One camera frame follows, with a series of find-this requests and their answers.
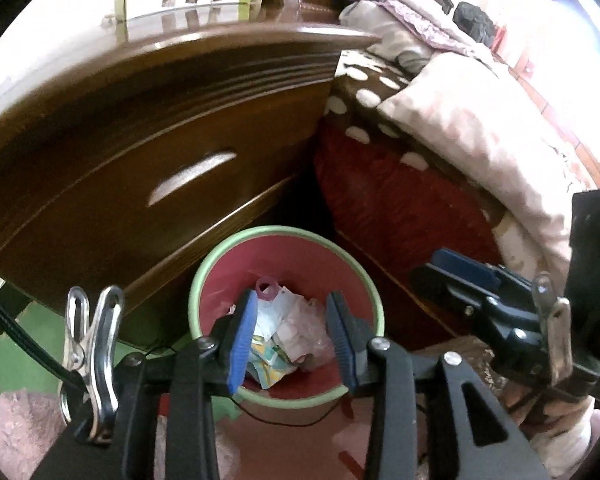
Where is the dark fuzzy object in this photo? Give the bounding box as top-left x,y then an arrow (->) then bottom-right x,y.
452,1 -> 498,41

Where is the pink fuzzy rug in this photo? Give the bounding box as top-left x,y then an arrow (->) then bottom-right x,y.
0,390 -> 81,480

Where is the white box with pictures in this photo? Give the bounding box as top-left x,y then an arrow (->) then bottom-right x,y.
124,0 -> 255,23

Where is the green rimmed red bin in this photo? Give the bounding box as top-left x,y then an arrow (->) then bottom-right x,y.
187,225 -> 386,408

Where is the black braided cable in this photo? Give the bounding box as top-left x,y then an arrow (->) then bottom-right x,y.
0,280 -> 86,396

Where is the brown wooden nightstand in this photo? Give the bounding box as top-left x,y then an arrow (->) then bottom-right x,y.
0,2 -> 381,361

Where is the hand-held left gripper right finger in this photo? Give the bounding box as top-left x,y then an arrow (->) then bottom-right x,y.
326,291 -> 551,480

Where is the pink tape ring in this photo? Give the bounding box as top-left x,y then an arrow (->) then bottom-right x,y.
254,276 -> 282,305

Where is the teal printed wrapper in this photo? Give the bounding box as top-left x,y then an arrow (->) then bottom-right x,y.
250,340 -> 296,390

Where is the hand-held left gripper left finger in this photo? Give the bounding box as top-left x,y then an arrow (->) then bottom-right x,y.
30,290 -> 259,480

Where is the pink printed bed sheet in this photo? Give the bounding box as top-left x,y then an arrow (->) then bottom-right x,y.
480,0 -> 600,196

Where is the beige printed bed sheet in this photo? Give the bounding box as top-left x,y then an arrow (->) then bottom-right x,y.
490,205 -> 573,286

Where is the brown polka dot blanket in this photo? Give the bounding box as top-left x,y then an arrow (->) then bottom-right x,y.
322,47 -> 511,221

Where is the silver drawer handle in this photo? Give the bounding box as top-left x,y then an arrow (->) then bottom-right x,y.
147,150 -> 238,207

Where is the grey pillow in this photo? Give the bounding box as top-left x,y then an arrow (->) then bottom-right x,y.
339,0 -> 431,68

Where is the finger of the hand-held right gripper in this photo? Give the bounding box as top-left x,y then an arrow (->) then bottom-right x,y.
411,247 -> 516,326

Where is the green and pink foam mat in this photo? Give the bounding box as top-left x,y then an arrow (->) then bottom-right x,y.
0,300 -> 431,480

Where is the brown fuzzy rug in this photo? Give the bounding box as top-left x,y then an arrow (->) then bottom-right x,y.
415,337 -> 511,406

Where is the metal spring clip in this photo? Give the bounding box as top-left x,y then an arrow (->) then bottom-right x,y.
531,272 -> 574,388
62,285 -> 126,443

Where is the pink checked pillow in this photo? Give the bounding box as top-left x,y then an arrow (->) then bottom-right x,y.
377,52 -> 600,281

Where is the red bed cover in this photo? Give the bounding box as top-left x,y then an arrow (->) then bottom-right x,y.
312,120 -> 506,351

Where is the thin black wire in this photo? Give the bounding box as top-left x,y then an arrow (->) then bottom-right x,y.
145,342 -> 341,428

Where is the white plastic bag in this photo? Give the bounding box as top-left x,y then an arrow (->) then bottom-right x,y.
279,297 -> 337,372

